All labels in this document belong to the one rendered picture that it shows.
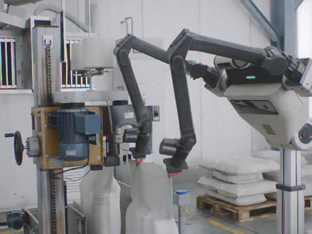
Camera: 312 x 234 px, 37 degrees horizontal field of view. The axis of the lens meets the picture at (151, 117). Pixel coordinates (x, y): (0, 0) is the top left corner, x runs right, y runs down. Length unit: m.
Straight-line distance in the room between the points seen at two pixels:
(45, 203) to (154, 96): 4.11
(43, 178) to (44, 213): 0.18
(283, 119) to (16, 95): 3.54
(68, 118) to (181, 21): 5.32
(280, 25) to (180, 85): 6.65
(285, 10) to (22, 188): 5.17
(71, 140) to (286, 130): 0.99
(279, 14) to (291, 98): 6.39
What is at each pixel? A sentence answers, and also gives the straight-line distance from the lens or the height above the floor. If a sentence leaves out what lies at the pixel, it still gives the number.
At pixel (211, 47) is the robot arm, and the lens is 1.74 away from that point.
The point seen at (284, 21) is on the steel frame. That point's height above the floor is 2.54.
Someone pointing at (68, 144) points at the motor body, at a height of 1.17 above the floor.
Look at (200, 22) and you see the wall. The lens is 7.58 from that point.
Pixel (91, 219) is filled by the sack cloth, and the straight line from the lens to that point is 2.88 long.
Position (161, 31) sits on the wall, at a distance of 7.21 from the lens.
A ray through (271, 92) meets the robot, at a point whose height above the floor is 1.39.
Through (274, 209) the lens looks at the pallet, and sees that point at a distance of 5.47.
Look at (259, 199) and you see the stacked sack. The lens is 5.35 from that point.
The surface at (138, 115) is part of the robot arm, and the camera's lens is 2.28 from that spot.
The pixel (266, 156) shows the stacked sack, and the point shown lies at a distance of 5.76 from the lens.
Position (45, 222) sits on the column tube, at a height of 0.74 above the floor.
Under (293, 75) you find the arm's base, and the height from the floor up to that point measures 1.46.
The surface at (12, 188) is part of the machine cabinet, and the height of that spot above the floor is 0.41.
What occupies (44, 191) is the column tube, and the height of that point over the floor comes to 0.90.
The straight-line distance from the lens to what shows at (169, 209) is 2.14.
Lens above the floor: 1.40
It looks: 3 degrees down
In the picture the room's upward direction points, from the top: 1 degrees counter-clockwise
